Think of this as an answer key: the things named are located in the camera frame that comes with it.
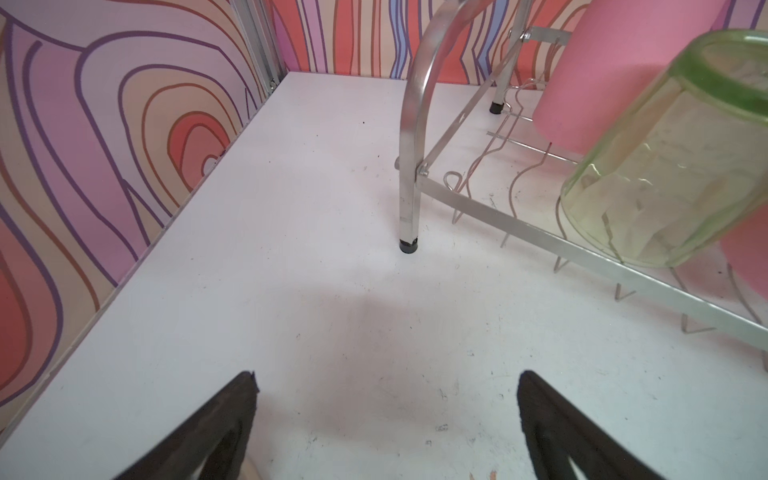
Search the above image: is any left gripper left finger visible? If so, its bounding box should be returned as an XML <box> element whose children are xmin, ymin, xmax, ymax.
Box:
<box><xmin>118</xmin><ymin>371</ymin><xmax>259</xmax><ymax>479</ymax></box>

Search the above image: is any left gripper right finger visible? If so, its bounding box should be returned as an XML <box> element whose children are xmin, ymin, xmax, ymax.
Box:
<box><xmin>517</xmin><ymin>370</ymin><xmax>661</xmax><ymax>479</ymax></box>

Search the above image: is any opaque pink cup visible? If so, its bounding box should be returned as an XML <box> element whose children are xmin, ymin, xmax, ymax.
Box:
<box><xmin>720</xmin><ymin>205</ymin><xmax>768</xmax><ymax>299</ymax></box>
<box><xmin>533</xmin><ymin>0</ymin><xmax>724</xmax><ymax>154</ymax></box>

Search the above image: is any green translucent cup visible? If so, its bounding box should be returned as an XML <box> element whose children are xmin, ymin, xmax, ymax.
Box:
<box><xmin>560</xmin><ymin>29</ymin><xmax>767</xmax><ymax>268</ymax></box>

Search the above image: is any steel two-tier dish rack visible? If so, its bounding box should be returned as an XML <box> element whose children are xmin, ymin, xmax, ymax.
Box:
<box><xmin>395</xmin><ymin>1</ymin><xmax>767</xmax><ymax>356</ymax></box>

